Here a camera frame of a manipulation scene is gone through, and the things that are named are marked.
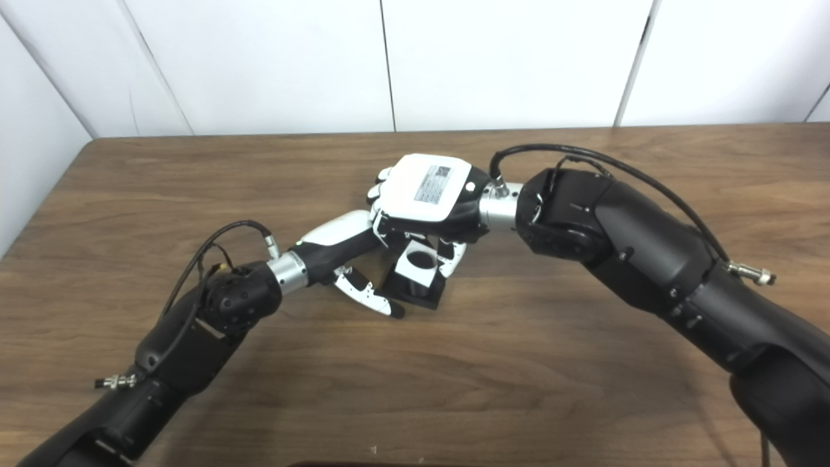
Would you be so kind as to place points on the black peg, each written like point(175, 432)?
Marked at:
point(415, 295)

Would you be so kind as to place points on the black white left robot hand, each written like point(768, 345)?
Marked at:
point(331, 240)

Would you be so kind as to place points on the white square piece with hole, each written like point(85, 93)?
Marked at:
point(410, 275)

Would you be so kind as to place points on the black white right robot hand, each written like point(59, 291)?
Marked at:
point(421, 194)

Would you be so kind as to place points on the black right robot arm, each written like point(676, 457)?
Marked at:
point(648, 259)

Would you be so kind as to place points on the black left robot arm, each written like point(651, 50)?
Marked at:
point(181, 350)

